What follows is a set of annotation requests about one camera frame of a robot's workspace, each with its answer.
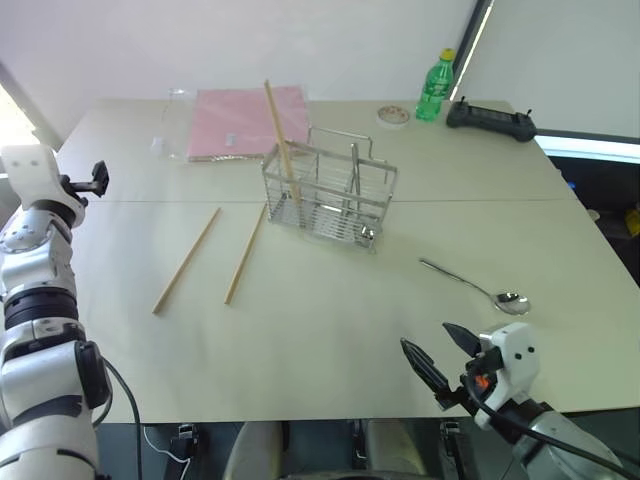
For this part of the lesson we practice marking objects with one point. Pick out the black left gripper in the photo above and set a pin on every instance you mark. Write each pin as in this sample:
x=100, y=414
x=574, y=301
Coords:
x=80, y=187

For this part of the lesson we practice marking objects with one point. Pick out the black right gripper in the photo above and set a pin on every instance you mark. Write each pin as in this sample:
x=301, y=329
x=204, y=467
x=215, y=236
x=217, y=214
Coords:
x=475, y=380

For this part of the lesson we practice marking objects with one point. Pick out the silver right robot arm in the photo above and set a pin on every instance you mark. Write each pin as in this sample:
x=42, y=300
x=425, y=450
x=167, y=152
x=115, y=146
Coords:
x=560, y=457

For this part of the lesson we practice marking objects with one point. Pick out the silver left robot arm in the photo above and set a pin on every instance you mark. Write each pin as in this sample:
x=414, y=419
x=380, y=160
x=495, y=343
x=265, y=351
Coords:
x=35, y=380

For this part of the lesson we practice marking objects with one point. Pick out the silver metal spoon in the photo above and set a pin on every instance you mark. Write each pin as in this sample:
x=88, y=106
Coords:
x=511, y=301

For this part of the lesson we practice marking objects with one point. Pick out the black table clamp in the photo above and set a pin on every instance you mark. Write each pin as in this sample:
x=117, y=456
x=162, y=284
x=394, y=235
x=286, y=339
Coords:
x=184, y=440
x=451, y=442

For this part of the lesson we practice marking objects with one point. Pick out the wooden chopstick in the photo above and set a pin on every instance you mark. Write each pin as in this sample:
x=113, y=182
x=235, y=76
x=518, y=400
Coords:
x=187, y=261
x=245, y=256
x=280, y=135

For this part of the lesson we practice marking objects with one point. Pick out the pink paper folder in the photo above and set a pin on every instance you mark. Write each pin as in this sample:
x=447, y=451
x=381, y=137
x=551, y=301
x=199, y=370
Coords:
x=240, y=122

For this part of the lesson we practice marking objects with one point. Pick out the yellow object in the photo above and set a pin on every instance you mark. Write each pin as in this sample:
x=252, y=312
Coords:
x=633, y=220

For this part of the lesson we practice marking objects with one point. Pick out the black remote controller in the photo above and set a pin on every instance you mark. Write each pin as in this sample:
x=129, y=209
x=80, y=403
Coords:
x=487, y=120

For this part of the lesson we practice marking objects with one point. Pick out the small round patterned dish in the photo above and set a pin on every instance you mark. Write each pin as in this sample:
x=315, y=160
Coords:
x=393, y=116

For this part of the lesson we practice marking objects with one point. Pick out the green plastic bottle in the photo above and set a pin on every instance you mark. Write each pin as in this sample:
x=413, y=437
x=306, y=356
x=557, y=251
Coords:
x=434, y=90

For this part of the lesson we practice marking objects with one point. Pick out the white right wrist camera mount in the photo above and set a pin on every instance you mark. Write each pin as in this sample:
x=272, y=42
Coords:
x=517, y=360

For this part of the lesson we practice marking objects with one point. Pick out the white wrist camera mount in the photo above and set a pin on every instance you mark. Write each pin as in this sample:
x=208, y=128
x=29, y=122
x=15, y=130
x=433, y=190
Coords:
x=27, y=165
x=517, y=360

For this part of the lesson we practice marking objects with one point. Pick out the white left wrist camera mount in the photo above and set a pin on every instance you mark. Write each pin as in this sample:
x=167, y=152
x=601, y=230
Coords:
x=27, y=165

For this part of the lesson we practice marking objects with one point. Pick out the black window frame strip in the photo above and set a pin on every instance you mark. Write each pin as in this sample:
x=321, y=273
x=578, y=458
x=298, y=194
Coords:
x=472, y=45

